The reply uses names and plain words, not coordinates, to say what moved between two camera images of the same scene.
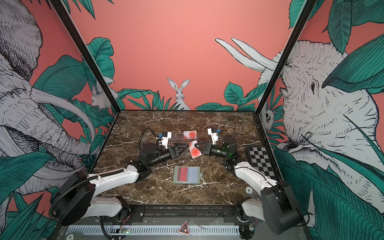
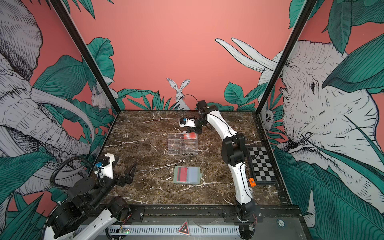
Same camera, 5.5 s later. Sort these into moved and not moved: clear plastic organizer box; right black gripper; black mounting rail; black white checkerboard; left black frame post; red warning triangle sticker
Moved: right black gripper
Not moved: left black frame post; red warning triangle sticker; clear plastic organizer box; black white checkerboard; black mounting rail
